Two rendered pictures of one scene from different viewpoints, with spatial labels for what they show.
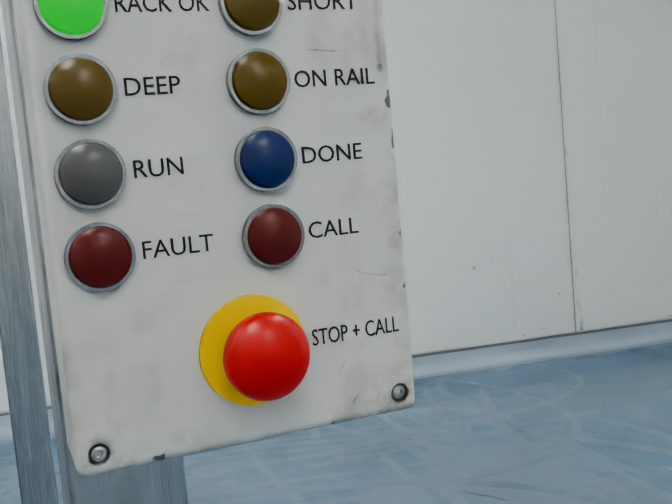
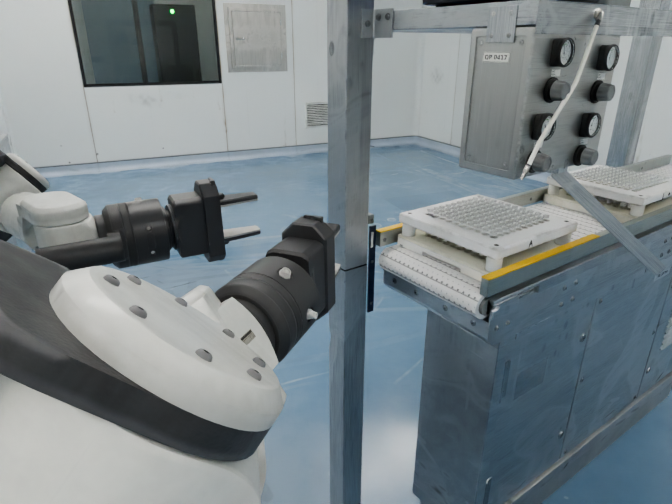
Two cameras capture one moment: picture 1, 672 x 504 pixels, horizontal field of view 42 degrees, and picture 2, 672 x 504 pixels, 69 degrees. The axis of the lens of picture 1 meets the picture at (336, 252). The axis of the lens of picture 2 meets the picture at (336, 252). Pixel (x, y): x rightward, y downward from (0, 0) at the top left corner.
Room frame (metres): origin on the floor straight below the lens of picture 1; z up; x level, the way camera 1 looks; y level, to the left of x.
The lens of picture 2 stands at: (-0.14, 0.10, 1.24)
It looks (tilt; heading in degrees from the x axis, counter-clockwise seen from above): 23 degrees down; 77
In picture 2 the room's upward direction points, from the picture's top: straight up
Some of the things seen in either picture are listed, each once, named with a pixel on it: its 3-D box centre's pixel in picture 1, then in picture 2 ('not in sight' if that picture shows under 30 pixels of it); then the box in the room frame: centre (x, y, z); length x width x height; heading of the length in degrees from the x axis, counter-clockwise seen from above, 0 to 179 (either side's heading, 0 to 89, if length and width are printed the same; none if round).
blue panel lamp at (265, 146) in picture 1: (267, 159); not in sight; (0.40, 0.03, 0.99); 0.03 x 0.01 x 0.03; 113
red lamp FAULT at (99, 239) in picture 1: (100, 257); not in sight; (0.37, 0.10, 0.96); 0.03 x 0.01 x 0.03; 113
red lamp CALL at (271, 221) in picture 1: (274, 236); not in sight; (0.40, 0.03, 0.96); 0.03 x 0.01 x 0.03; 113
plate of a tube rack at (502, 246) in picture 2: not in sight; (485, 221); (0.35, 0.95, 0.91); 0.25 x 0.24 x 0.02; 113
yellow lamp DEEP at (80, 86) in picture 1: (81, 89); not in sight; (0.37, 0.10, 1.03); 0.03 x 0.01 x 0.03; 113
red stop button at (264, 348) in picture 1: (257, 351); not in sight; (0.40, 0.04, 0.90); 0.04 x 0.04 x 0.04; 23
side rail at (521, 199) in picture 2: not in sight; (560, 188); (0.75, 1.26, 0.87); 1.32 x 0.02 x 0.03; 23
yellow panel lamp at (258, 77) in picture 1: (259, 80); not in sight; (0.40, 0.03, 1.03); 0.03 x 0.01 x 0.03; 113
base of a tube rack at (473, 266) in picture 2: not in sight; (483, 244); (0.35, 0.95, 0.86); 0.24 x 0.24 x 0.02; 23
